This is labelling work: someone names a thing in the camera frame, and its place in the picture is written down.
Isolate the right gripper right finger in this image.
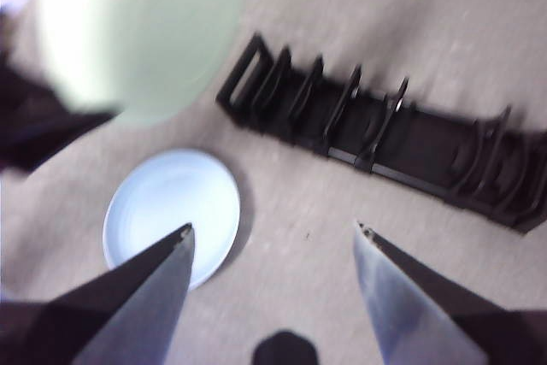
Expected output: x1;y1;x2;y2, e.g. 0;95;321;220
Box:
353;221;547;365

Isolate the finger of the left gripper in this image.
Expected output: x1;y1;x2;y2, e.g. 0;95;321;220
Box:
0;112;117;174

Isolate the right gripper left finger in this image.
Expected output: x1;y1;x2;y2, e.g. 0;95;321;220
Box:
0;222;196;365

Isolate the blue round plate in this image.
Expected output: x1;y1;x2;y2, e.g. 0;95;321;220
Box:
102;149;244;291

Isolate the green round plate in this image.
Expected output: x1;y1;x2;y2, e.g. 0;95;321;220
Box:
36;0;249;125

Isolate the black plastic plate rack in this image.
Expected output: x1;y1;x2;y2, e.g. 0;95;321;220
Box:
215;31;547;236

